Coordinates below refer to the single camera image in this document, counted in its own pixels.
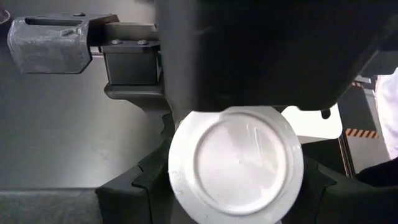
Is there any orange black hazard tape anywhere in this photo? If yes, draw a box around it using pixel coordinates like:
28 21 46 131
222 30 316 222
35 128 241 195
345 127 380 140

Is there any white cap spice jar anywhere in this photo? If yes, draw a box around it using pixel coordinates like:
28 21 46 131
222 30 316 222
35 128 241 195
167 105 305 224

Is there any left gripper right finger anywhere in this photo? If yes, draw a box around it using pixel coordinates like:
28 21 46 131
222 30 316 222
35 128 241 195
279 155 398 224

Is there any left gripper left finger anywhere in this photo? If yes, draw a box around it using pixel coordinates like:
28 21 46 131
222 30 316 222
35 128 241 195
95 113 200 224

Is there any black table mat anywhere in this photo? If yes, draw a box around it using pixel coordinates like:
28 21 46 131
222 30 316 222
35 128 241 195
0 0 178 224

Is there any person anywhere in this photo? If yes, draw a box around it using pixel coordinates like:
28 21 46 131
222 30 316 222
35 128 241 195
374 67 398 160

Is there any white plastic bin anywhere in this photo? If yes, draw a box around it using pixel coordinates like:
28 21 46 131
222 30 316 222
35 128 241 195
281 105 343 140

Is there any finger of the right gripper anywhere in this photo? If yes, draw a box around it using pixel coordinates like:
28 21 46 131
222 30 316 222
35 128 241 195
6 12 162 86

